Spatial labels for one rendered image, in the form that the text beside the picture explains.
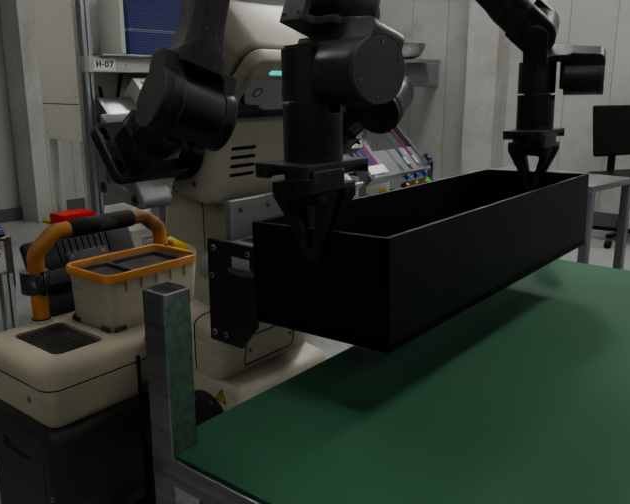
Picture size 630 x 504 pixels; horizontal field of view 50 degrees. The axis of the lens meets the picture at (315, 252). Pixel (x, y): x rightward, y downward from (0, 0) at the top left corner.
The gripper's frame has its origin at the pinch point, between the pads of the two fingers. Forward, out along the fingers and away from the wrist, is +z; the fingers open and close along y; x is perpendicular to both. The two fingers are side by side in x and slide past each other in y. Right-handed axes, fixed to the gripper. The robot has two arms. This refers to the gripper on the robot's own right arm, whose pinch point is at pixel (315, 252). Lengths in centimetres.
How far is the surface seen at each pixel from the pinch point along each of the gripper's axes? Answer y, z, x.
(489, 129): 552, 17, 234
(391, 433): -1.7, 15.9, -10.2
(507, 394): 12.9, 15.9, -15.4
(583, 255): 271, 60, 56
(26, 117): 265, -2, 545
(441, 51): 579, -58, 302
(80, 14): 123, -52, 227
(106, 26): 138, -48, 230
